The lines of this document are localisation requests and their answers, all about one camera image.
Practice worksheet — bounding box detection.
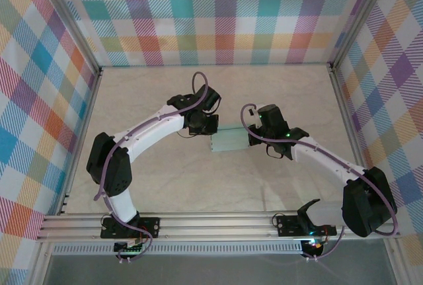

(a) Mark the light teal cloth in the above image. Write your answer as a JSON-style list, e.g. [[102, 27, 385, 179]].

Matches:
[[210, 122, 251, 154]]

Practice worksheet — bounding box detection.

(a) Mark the small controller circuit board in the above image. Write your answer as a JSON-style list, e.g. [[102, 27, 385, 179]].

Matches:
[[114, 237, 146, 255], [302, 237, 327, 253]]

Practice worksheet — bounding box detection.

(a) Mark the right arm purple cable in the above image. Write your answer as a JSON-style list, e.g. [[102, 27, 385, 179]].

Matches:
[[240, 102, 399, 263]]

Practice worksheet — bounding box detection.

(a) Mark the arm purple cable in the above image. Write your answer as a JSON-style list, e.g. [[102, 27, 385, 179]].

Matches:
[[240, 102, 399, 263], [94, 71, 215, 264]]

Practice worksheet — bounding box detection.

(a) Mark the aluminium side rail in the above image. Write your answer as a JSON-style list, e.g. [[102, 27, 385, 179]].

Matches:
[[328, 62, 369, 173], [58, 66, 104, 216]]

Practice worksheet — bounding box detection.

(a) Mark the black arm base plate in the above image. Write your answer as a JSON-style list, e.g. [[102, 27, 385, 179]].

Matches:
[[100, 217, 161, 240], [276, 214, 337, 237]]

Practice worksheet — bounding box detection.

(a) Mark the long aluminium base rail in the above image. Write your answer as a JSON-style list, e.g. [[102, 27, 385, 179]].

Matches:
[[35, 210, 403, 243]]

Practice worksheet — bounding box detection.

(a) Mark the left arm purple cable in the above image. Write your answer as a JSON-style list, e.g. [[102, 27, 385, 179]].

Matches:
[[94, 71, 215, 264]]

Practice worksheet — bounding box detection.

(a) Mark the slotted grey cable duct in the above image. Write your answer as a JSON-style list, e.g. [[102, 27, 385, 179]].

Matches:
[[52, 243, 304, 255]]

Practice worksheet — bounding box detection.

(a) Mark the aluminium upright post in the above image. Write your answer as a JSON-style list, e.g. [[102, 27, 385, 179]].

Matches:
[[330, 0, 396, 71], [31, 0, 102, 74]]

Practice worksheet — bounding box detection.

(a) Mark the aluminium frame leg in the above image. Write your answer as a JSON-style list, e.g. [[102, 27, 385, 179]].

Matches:
[[385, 241, 406, 285], [28, 241, 56, 285]]

